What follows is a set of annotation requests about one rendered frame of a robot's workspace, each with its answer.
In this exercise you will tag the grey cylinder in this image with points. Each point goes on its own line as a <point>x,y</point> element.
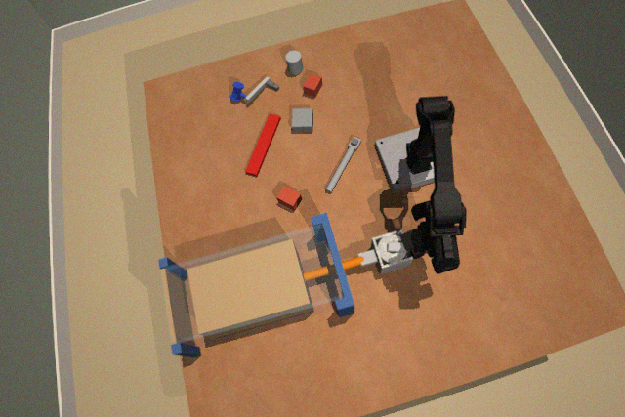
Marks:
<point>294,62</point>

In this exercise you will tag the red rectangular bar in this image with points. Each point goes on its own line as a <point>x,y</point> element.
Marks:
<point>262,146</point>

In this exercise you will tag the red cube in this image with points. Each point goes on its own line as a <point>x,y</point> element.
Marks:
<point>312,85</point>
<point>289,198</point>

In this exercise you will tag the crank handle with blue knob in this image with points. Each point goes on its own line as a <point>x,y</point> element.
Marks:
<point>238,86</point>

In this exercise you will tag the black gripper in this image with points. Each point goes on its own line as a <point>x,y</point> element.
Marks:
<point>420,211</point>

